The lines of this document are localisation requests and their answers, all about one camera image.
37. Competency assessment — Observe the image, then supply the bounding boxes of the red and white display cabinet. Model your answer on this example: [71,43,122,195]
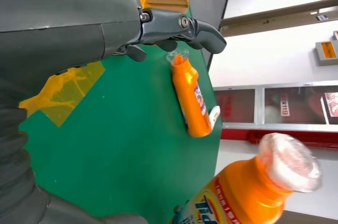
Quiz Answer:
[214,80,338,150]

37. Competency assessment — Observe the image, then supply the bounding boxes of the brown wooden wall rail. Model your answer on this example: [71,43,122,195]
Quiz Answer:
[220,0,338,38]

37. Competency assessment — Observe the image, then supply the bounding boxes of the orange bottle with clear cap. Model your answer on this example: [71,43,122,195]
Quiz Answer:
[166,49,214,138]

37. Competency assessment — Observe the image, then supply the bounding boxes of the grey box with orange panel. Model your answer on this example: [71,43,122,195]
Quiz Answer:
[315,40,338,67]

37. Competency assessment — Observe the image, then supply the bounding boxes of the small white bottle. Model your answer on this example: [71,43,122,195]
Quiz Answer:
[208,105,221,129]

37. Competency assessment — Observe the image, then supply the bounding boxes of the orange bottle with white cap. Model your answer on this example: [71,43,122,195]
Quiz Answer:
[171,133,323,224]

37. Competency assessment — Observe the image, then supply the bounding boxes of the green table mat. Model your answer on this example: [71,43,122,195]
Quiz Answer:
[19,0,223,224]

